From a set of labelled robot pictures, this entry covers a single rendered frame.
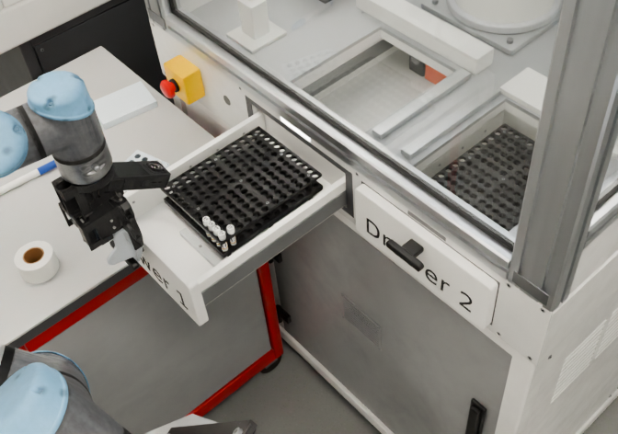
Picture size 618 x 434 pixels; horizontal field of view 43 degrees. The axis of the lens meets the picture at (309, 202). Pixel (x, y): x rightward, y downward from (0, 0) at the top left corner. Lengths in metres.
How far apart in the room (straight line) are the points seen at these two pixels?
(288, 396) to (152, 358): 0.52
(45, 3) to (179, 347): 0.86
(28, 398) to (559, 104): 0.68
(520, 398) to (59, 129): 0.84
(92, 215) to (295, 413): 1.09
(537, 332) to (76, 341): 0.85
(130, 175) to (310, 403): 1.11
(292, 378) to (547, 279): 1.17
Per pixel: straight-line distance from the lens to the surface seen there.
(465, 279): 1.22
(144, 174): 1.20
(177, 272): 1.23
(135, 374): 1.76
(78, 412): 0.97
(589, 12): 0.84
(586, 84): 0.89
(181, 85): 1.62
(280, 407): 2.14
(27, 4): 1.97
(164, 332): 1.72
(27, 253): 1.52
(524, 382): 1.35
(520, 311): 1.21
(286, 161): 1.40
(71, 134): 1.07
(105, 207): 1.19
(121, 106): 1.78
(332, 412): 2.12
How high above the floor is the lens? 1.88
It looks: 48 degrees down
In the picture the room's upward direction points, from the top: 6 degrees counter-clockwise
